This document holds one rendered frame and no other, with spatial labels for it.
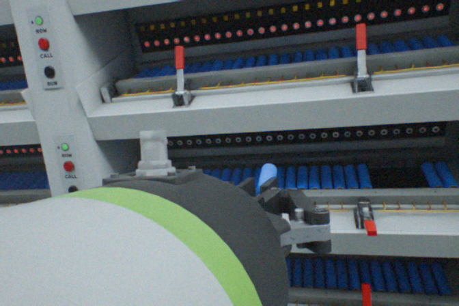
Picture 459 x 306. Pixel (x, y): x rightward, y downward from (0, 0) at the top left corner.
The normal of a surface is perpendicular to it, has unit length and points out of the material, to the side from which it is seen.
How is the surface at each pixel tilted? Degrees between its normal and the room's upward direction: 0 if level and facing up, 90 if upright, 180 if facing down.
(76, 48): 90
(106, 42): 90
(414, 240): 109
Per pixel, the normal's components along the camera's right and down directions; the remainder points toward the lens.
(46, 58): -0.22, 0.23
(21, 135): -0.18, 0.53
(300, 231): 0.27, 0.02
